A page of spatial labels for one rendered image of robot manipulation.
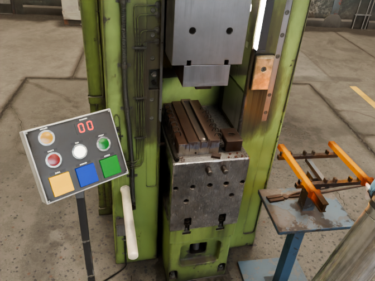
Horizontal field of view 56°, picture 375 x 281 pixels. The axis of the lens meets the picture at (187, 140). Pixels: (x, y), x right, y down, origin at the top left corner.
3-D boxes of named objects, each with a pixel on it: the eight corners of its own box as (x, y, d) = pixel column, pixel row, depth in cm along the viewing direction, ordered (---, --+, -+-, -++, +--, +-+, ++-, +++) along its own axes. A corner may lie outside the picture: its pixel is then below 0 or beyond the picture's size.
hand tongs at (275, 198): (360, 182, 197) (361, 180, 197) (365, 186, 194) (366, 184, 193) (265, 197, 181) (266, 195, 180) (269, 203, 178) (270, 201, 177)
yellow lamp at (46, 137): (53, 144, 128) (52, 134, 125) (40, 145, 127) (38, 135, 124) (54, 140, 130) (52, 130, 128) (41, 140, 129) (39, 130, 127)
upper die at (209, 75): (227, 85, 151) (230, 64, 146) (182, 87, 146) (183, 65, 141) (202, 52, 185) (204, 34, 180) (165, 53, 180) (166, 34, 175)
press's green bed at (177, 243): (225, 275, 219) (236, 222, 193) (167, 285, 210) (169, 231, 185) (202, 212, 263) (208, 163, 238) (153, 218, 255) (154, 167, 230)
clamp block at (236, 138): (241, 151, 173) (243, 140, 169) (225, 152, 171) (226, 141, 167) (233, 137, 183) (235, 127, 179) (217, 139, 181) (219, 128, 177)
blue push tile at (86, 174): (99, 180, 138) (93, 162, 137) (81, 187, 134) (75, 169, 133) (98, 180, 139) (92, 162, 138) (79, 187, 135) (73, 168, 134)
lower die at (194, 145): (218, 153, 170) (220, 138, 166) (178, 156, 166) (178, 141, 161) (197, 111, 204) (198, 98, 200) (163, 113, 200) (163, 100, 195)
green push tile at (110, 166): (121, 172, 143) (117, 154, 142) (104, 178, 139) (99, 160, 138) (119, 171, 144) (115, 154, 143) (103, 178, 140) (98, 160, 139)
